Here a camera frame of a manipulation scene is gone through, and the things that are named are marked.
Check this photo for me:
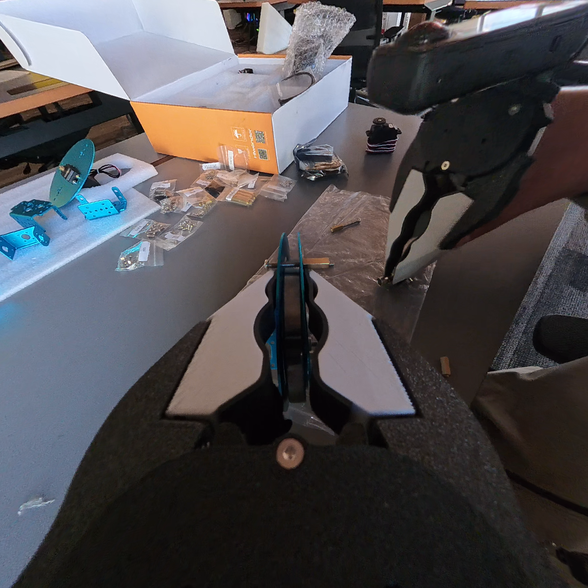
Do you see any pile of small parts bags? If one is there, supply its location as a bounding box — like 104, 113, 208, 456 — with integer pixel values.
114, 145, 296, 273

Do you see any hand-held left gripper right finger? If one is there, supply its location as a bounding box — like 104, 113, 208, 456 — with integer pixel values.
308, 271, 417, 436

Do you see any blue perforated bracket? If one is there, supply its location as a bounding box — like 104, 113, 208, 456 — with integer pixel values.
77, 186, 129, 221

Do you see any black red servo cable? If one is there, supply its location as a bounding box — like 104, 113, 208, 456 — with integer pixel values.
88, 164, 123, 185

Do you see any black curved cable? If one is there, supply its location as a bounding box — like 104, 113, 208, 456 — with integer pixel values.
277, 70, 319, 105

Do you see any blue angled bracket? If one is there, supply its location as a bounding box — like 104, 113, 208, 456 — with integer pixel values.
10, 198, 68, 227

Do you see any teal round turntable base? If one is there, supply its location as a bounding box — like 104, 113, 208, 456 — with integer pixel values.
264, 232, 335, 416

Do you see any black chair armrest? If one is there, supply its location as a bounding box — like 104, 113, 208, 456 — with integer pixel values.
533, 314, 588, 364

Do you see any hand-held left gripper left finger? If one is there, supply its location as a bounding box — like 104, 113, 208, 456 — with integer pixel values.
165, 274, 286, 445

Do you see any person's right hand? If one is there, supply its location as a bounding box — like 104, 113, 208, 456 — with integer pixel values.
459, 84, 588, 249

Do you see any person's beige jacket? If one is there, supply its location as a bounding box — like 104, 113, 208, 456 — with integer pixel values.
472, 356, 588, 588

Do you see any large clear plastic bag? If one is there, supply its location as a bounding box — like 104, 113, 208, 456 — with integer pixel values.
240, 184, 435, 343

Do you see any bubble wrap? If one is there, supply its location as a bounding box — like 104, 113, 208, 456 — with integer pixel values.
281, 0, 357, 78

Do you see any wooden table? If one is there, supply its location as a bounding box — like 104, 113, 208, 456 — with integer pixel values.
0, 69, 138, 161

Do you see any orange cardboard box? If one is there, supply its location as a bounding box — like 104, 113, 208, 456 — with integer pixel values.
0, 0, 353, 175

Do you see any black servo motor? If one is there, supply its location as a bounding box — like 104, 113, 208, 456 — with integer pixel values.
365, 117, 401, 155

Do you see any small clear plastic bag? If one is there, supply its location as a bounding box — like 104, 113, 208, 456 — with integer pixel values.
17, 494, 57, 516

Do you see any teal oval plate with servo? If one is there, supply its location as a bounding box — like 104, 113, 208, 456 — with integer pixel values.
49, 138, 96, 208

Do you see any blue U bracket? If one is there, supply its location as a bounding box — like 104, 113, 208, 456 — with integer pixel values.
0, 228, 51, 263

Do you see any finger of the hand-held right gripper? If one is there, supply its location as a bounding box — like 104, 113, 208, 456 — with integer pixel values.
383, 168, 432, 278
391, 190, 475, 285

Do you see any white computer case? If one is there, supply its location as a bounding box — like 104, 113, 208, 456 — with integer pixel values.
256, 2, 293, 57

